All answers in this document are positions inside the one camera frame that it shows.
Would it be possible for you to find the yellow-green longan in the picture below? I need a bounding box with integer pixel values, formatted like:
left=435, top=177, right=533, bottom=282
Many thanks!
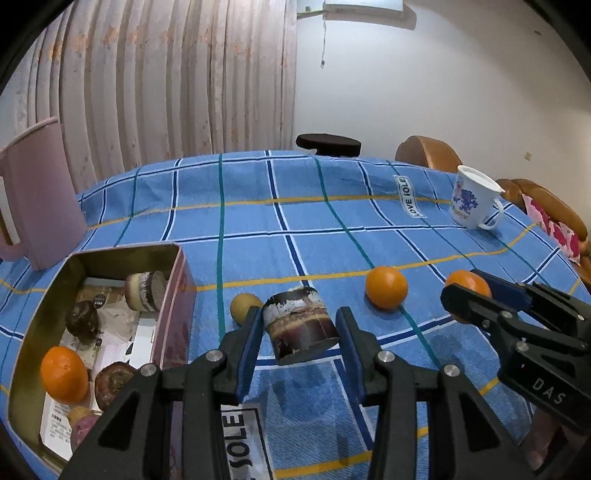
left=67, top=405, right=95, bottom=427

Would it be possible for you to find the brown chocolate cake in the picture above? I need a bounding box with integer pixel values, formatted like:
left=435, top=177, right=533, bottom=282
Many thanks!
left=94, top=361, right=136, bottom=411

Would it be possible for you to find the large orange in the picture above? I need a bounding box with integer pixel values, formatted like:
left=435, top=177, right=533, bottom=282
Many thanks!
left=40, top=346, right=89, bottom=405

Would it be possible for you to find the dark chocolate cake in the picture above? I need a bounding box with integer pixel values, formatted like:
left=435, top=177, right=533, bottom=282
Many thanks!
left=65, top=300, right=100, bottom=344

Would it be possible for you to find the cream topped cake roll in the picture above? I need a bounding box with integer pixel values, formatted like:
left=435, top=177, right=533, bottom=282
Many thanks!
left=124, top=271, right=167, bottom=312

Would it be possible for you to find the layered cake roll dark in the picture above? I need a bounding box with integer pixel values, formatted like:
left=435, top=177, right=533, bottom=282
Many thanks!
left=262, top=286, right=339, bottom=366

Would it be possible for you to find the dark purple round fruit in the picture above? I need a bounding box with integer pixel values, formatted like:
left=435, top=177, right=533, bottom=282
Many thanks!
left=70, top=413, right=100, bottom=452

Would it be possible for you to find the person's right hand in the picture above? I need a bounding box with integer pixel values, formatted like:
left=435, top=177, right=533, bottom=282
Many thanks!
left=521, top=408, right=563, bottom=470

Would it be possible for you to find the orange mandarin right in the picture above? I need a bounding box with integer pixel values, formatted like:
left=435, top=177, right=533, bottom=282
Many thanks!
left=445, top=270, right=492, bottom=298

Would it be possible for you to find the orange mandarin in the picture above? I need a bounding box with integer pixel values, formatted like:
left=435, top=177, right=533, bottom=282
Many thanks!
left=445, top=270, right=492, bottom=298
left=365, top=266, right=409, bottom=310

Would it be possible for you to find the pink floral cloth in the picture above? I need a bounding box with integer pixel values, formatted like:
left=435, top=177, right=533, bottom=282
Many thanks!
left=522, top=194, right=581, bottom=265

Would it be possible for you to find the brown leather sofa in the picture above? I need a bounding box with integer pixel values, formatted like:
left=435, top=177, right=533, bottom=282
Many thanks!
left=497, top=179, right=590, bottom=290

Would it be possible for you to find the orange mandarin middle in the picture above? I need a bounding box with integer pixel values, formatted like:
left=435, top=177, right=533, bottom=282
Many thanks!
left=365, top=266, right=409, bottom=310

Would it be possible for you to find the white mug blue print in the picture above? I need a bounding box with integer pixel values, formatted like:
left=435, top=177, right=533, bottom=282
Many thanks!
left=449, top=165, right=505, bottom=231

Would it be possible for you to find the paper leaflet in tin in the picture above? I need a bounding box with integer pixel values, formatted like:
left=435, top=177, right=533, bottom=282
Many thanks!
left=39, top=277, right=158, bottom=461

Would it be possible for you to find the pink metal tin box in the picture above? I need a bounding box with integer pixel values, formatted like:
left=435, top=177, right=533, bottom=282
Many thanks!
left=1, top=243, right=197, bottom=479

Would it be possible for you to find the brown leather chair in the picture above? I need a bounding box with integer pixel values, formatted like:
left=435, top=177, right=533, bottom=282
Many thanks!
left=394, top=135, right=462, bottom=173

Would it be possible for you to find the green-brown longan far left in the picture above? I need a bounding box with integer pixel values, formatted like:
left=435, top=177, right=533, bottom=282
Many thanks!
left=230, top=293, right=263, bottom=325

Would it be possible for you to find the black round stool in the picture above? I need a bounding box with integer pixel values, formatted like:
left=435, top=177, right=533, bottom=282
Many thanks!
left=295, top=133, right=362, bottom=158

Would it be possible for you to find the pink plastic pitcher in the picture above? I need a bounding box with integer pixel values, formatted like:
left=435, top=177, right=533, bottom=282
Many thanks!
left=1, top=117, right=87, bottom=271

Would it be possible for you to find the white air conditioner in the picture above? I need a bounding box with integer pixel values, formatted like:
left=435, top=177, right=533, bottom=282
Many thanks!
left=297, top=0, right=405, bottom=18

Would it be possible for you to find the pink patterned curtain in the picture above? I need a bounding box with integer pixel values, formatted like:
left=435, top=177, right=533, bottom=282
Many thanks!
left=1, top=0, right=297, bottom=191

